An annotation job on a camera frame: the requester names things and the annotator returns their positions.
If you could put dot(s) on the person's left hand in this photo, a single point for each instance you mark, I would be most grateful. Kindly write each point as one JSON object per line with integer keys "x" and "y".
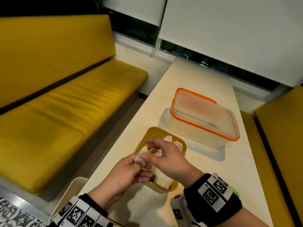
{"x": 118, "y": 182}

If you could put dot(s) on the person's right hand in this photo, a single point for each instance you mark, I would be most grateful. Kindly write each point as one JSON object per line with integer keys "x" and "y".
{"x": 172, "y": 163}

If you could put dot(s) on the group of white tea bags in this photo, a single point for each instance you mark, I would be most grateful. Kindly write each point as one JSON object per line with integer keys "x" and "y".
{"x": 163, "y": 180}

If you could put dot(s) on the white teabag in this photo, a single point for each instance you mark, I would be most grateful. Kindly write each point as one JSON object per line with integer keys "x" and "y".
{"x": 140, "y": 154}

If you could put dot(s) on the translucent yellow tray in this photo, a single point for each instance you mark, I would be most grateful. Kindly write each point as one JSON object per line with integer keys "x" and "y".
{"x": 153, "y": 131}

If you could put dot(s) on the person's right forearm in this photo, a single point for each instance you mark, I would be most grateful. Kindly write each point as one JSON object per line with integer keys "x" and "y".
{"x": 243, "y": 218}

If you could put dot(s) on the clear container orange rim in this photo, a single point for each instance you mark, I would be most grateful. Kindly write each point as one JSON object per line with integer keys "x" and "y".
{"x": 203, "y": 137}

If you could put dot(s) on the white bin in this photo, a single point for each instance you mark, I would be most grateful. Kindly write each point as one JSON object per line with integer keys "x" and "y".
{"x": 71, "y": 191}

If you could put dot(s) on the black left wrist marker band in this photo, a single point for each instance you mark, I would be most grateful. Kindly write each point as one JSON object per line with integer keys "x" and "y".
{"x": 80, "y": 212}

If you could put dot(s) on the black wrist marker band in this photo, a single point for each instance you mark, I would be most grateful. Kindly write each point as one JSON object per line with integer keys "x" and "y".
{"x": 80, "y": 212}
{"x": 213, "y": 198}

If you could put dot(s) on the black right wrist marker band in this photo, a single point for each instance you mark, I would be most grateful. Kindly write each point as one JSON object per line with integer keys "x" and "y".
{"x": 213, "y": 198}

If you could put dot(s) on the orange container lid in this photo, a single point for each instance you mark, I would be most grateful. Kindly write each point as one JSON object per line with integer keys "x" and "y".
{"x": 194, "y": 93}

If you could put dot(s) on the dark window pane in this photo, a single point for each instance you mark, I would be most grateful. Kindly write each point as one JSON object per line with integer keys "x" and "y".
{"x": 130, "y": 28}
{"x": 213, "y": 63}

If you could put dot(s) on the white roller blind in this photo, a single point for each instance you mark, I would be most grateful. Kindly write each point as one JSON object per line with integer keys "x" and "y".
{"x": 236, "y": 33}
{"x": 137, "y": 8}

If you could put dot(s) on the green artificial plants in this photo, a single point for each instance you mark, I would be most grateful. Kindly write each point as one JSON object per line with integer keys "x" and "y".
{"x": 99, "y": 2}

